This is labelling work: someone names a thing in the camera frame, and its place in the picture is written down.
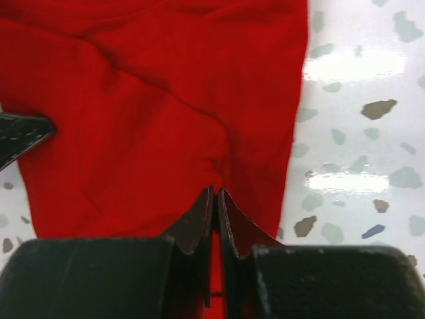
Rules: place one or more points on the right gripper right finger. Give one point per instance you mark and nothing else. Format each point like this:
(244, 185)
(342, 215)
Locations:
(263, 278)

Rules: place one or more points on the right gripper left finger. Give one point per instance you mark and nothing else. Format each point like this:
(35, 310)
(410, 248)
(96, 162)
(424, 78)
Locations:
(167, 276)

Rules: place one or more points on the red t shirt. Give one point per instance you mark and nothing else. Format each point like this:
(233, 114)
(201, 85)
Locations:
(153, 102)

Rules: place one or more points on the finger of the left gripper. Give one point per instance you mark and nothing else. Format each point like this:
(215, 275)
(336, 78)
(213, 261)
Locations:
(21, 133)

